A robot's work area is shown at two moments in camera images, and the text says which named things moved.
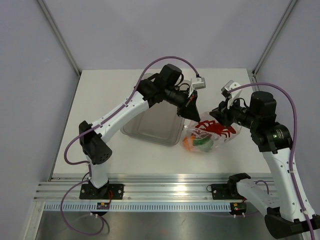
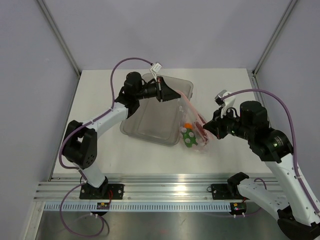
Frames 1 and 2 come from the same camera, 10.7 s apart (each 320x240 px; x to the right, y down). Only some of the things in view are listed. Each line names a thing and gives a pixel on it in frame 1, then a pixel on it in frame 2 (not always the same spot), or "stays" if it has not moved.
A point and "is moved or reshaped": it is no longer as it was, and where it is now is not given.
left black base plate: (88, 192) stays
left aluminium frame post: (58, 35) stays
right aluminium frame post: (288, 10) stays
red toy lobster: (211, 125) is moved or reshaped
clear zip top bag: (206, 135) is moved or reshaped
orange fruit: (188, 142) -> (188, 125)
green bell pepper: (205, 144) -> (189, 137)
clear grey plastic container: (161, 125) stays
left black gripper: (189, 111) -> (163, 92)
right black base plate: (225, 191) stays
